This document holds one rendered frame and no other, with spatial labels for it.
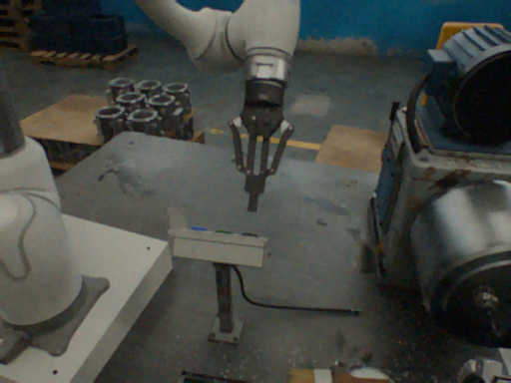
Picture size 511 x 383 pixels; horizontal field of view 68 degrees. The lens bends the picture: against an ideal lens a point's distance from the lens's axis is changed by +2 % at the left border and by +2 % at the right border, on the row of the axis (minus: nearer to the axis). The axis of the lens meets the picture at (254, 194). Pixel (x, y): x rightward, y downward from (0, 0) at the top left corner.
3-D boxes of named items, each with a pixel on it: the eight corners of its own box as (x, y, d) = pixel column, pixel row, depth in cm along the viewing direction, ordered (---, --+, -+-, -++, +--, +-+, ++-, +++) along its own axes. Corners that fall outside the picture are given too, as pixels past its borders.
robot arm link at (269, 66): (291, 49, 67) (287, 82, 67) (292, 68, 76) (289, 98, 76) (241, 46, 68) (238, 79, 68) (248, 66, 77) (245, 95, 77)
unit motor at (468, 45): (458, 170, 113) (516, 16, 89) (497, 245, 87) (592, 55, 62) (368, 163, 117) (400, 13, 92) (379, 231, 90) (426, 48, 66)
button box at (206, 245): (266, 263, 74) (269, 236, 74) (262, 268, 67) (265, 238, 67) (183, 252, 76) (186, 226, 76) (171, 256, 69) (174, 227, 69)
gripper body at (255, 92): (240, 79, 69) (235, 130, 68) (286, 82, 68) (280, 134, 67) (246, 92, 76) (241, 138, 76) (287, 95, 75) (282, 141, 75)
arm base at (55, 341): (-37, 354, 72) (-52, 338, 69) (42, 265, 89) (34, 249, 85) (47, 379, 69) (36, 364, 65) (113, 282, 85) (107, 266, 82)
